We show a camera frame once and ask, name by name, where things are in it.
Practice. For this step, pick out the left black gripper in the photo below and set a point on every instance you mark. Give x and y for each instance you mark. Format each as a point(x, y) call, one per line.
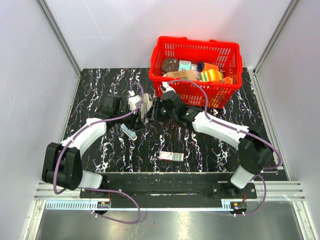
point(136, 123)

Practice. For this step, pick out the orange bottle blue cap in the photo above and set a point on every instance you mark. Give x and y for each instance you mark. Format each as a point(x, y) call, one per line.
point(204, 66)

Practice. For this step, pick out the brown round sponge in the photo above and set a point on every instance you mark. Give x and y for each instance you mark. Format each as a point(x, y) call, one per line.
point(169, 65)

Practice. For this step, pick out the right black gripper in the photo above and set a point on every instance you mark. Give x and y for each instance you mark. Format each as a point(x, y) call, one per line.
point(157, 104)

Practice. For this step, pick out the red plastic basket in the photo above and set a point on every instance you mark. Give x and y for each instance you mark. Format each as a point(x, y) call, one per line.
point(226, 55)

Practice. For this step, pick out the staples box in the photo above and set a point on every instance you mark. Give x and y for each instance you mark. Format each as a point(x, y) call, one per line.
point(171, 156)

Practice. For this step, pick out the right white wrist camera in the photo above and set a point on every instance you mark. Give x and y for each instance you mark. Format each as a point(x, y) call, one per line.
point(165, 87)

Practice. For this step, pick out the yellow green striped box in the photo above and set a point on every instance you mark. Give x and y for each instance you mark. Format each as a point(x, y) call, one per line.
point(211, 75)

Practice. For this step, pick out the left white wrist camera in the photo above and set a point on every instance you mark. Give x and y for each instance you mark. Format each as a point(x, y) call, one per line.
point(134, 100)

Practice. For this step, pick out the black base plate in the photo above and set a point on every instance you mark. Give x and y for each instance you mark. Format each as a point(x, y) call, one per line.
point(171, 190)

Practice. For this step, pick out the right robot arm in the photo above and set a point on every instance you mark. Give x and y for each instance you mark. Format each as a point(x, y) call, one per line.
point(253, 151)

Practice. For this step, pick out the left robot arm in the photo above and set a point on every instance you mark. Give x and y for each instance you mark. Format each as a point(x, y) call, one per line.
point(63, 161)

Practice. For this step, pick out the teal label box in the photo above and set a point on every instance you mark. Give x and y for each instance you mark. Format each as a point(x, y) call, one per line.
point(184, 65)

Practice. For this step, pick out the small light blue stapler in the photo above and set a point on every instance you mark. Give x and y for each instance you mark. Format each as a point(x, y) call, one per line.
point(131, 134)

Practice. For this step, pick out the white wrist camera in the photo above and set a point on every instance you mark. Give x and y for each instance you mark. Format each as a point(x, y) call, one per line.
point(134, 100)
point(165, 87)

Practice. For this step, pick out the cardboard box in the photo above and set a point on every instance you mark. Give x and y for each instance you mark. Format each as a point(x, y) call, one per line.
point(183, 74)

